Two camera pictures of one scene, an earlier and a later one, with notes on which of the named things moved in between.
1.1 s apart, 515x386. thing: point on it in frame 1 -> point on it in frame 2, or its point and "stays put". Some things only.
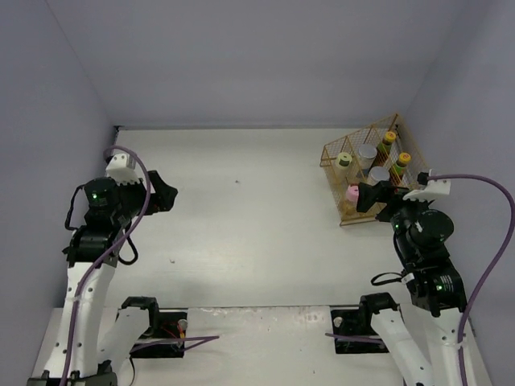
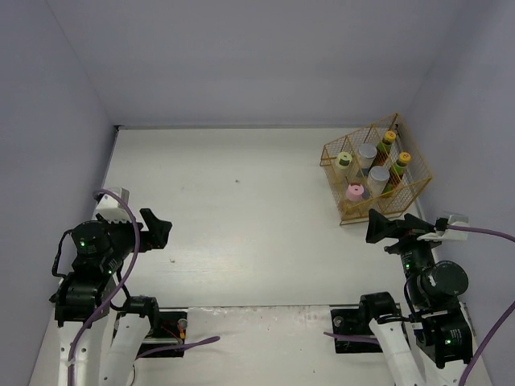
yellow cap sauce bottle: (384, 148) stays put
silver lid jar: (378, 174) stays put
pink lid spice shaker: (352, 192) stays put
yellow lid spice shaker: (342, 167) stays put
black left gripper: (150, 193) -> (144, 236)
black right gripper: (383, 194) -> (401, 234)
